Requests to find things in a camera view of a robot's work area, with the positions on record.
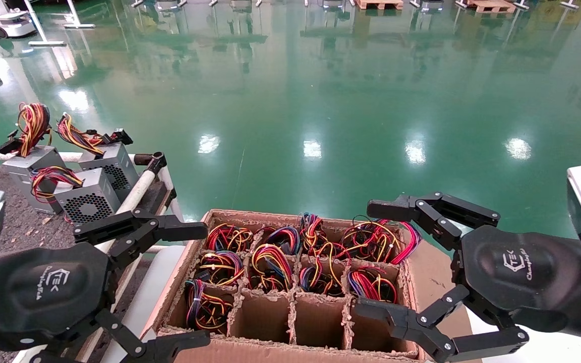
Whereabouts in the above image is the black pipe joint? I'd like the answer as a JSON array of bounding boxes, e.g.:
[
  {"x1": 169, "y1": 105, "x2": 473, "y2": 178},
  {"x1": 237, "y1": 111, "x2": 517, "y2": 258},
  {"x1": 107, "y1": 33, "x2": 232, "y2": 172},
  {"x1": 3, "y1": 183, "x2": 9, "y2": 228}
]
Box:
[{"x1": 134, "y1": 151, "x2": 167, "y2": 174}]

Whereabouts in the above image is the grey power supply with wires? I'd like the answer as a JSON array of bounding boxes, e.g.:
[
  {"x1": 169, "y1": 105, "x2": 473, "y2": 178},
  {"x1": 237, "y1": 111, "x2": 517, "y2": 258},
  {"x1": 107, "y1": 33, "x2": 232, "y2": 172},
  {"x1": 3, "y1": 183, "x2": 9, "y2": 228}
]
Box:
[
  {"x1": 56, "y1": 112, "x2": 140, "y2": 202},
  {"x1": 29, "y1": 166, "x2": 122, "y2": 227},
  {"x1": 0, "y1": 102, "x2": 68, "y2": 215}
]

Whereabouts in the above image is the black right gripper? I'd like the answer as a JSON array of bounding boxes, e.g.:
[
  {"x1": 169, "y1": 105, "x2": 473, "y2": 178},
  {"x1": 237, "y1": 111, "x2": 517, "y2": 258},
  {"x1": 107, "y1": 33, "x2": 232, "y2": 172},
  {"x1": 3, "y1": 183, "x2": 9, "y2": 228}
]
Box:
[{"x1": 353, "y1": 192, "x2": 581, "y2": 362}]

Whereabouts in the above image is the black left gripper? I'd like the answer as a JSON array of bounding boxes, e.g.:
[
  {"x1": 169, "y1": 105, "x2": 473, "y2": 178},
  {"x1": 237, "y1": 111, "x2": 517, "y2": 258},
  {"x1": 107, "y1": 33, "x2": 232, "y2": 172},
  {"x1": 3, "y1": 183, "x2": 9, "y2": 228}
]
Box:
[{"x1": 0, "y1": 243, "x2": 212, "y2": 363}]

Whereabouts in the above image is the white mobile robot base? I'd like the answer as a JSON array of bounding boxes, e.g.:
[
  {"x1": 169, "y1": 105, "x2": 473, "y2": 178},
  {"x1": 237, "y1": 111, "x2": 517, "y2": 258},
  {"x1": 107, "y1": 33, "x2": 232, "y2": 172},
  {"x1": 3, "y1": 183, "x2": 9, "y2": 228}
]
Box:
[{"x1": 0, "y1": 0, "x2": 36, "y2": 39}]

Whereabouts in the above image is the cardboard box with dividers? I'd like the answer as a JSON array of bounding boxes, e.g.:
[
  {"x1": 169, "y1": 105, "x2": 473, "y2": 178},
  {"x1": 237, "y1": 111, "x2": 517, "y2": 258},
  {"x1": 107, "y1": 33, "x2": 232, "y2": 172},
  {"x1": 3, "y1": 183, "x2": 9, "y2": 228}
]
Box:
[{"x1": 132, "y1": 209, "x2": 483, "y2": 363}]

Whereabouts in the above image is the white pipe leg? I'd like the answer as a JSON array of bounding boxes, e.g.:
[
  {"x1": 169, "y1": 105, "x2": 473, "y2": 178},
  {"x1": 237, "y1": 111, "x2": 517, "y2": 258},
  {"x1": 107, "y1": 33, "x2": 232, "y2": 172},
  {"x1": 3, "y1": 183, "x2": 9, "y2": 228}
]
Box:
[{"x1": 158, "y1": 166, "x2": 190, "y2": 245}]

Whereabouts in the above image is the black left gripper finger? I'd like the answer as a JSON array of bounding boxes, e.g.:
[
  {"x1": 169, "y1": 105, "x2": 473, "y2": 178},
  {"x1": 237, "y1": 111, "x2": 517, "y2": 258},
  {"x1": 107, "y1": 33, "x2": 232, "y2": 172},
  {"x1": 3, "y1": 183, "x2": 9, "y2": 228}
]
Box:
[{"x1": 73, "y1": 209, "x2": 210, "y2": 271}]

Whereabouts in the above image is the black table edge strip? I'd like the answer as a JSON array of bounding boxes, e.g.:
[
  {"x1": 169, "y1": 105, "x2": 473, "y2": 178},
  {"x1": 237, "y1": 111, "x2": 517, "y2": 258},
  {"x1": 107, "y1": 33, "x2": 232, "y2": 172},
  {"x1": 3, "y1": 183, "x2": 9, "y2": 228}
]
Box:
[{"x1": 76, "y1": 184, "x2": 176, "y2": 359}]

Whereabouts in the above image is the white floor stand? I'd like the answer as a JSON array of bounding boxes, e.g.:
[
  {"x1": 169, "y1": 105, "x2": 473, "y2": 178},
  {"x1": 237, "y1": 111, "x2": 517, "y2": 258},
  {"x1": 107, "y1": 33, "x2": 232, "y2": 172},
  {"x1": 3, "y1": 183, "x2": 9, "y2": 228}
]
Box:
[
  {"x1": 22, "y1": 0, "x2": 67, "y2": 47},
  {"x1": 66, "y1": 0, "x2": 96, "y2": 29}
]

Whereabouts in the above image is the power supply with coloured wires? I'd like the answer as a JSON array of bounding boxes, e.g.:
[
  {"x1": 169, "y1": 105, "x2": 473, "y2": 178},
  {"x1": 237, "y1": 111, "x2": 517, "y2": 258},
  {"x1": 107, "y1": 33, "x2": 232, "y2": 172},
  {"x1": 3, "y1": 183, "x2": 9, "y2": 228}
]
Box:
[
  {"x1": 195, "y1": 251, "x2": 245, "y2": 287},
  {"x1": 207, "y1": 223, "x2": 254, "y2": 253},
  {"x1": 248, "y1": 245, "x2": 295, "y2": 293},
  {"x1": 258, "y1": 226, "x2": 301, "y2": 255},
  {"x1": 347, "y1": 267, "x2": 398, "y2": 302},
  {"x1": 300, "y1": 212, "x2": 352, "y2": 263},
  {"x1": 341, "y1": 217, "x2": 422, "y2": 265},
  {"x1": 298, "y1": 257, "x2": 345, "y2": 298},
  {"x1": 185, "y1": 280, "x2": 235, "y2": 336}
]

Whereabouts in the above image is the wooden pallet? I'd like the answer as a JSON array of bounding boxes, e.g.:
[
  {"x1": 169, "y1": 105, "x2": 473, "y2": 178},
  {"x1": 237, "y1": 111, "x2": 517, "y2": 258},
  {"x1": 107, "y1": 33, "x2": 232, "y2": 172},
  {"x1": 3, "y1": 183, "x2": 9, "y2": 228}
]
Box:
[
  {"x1": 355, "y1": 0, "x2": 404, "y2": 10},
  {"x1": 467, "y1": 0, "x2": 516, "y2": 14}
]

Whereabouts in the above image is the long white rail pipe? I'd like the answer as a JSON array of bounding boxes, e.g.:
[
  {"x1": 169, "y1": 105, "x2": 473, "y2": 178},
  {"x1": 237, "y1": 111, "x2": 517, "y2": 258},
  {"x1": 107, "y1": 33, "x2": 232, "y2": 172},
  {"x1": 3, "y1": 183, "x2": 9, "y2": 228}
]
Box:
[{"x1": 13, "y1": 169, "x2": 156, "y2": 363}]

